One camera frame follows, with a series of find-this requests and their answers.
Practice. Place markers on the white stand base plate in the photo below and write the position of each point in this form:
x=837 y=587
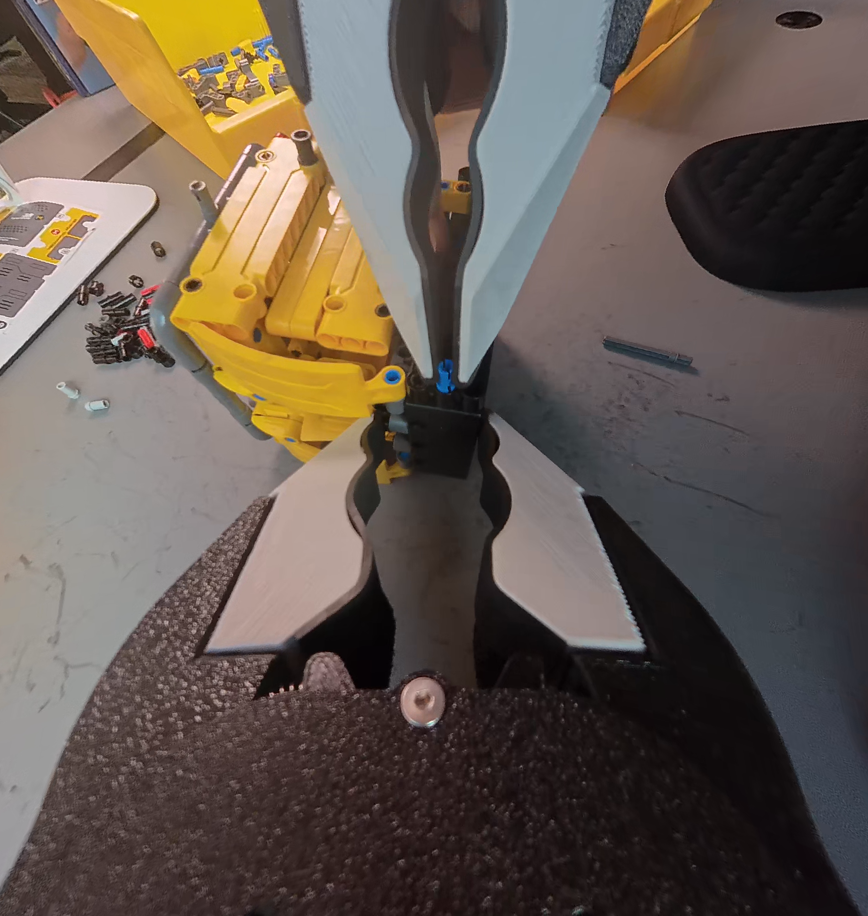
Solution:
x=119 y=207

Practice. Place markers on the heap of grey blue pieces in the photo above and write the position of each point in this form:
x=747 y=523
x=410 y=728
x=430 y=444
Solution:
x=234 y=79

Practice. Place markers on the yellow bin with many pieces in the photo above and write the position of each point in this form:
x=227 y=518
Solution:
x=141 y=71

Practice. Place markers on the yellow grey sticker sheet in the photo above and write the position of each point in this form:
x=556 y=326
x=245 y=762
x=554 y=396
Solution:
x=19 y=272

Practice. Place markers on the blue lego pin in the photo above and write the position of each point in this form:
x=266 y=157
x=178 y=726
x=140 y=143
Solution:
x=446 y=376

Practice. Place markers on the empty yellow plastic bin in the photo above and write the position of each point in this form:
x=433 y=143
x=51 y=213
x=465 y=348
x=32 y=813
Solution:
x=663 y=36

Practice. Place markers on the grey lego axle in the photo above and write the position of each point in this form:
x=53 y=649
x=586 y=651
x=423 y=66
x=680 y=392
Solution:
x=648 y=352

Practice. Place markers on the yellow and black lego model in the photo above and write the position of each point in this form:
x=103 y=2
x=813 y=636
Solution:
x=291 y=286

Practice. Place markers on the pile of black red pins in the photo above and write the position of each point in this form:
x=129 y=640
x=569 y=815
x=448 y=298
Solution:
x=123 y=329

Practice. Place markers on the black padded armrest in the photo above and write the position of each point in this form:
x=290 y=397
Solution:
x=799 y=215

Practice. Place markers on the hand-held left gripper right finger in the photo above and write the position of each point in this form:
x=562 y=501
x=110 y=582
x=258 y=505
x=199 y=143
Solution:
x=563 y=565

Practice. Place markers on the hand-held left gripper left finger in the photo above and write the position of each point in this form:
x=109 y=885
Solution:
x=291 y=558

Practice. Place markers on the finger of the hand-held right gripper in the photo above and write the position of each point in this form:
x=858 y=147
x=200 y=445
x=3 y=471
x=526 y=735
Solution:
x=355 y=107
x=541 y=143

